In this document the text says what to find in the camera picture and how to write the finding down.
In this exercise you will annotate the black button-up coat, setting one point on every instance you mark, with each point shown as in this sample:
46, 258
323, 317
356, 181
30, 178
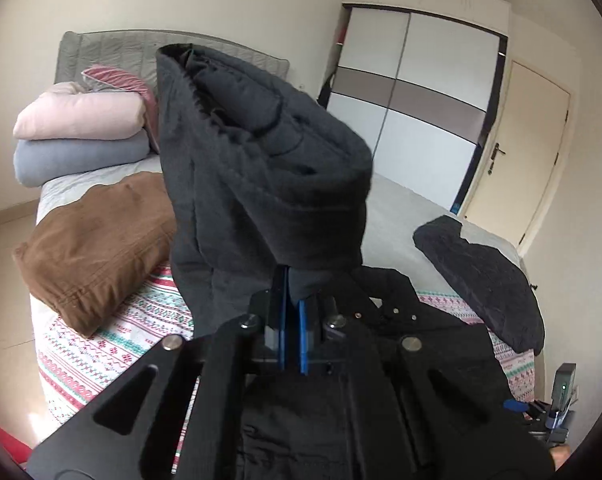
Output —
260, 176

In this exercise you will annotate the patterned knit bed cover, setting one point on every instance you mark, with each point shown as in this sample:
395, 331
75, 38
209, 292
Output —
73, 369

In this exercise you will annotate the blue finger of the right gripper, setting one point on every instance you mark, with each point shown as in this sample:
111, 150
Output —
516, 406

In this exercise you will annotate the white mattress bed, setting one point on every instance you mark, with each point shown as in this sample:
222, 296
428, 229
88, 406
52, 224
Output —
393, 214

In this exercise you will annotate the black quilted jacket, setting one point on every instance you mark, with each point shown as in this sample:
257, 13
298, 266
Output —
493, 287

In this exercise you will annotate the pink folded blanket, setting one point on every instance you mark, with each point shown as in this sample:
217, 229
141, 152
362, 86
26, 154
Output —
67, 111

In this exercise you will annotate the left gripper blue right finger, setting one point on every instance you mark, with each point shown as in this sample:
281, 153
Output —
309, 331

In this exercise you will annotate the cream bedroom door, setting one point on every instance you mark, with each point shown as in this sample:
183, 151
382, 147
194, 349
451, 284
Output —
523, 156

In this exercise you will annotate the brown folded garment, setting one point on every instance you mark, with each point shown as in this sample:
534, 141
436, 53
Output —
85, 258

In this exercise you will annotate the white grey sliding wardrobe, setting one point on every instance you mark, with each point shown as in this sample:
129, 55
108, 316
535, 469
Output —
419, 82

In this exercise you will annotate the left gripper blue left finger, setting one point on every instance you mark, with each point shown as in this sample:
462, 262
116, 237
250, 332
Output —
275, 321

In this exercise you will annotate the red plastic stool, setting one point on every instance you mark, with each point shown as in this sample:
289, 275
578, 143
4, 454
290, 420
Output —
18, 450

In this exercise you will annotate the right hand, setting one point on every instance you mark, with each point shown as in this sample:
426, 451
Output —
560, 455

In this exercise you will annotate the grey-blue folded blanket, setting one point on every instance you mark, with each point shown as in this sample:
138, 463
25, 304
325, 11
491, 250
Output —
36, 162

